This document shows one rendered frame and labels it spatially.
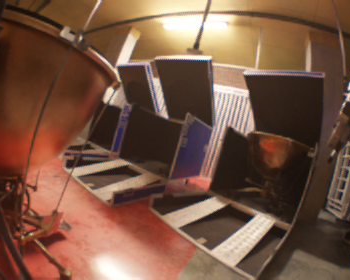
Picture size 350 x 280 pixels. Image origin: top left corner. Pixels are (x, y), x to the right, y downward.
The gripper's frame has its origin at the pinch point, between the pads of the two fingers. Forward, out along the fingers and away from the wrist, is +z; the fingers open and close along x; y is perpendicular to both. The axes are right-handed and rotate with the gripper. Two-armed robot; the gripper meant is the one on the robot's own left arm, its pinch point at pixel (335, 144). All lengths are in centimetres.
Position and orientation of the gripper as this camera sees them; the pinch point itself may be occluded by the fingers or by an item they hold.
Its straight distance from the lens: 65.1
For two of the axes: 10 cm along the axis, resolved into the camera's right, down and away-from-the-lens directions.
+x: -8.6, -1.2, -5.0
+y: -3.7, -5.3, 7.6
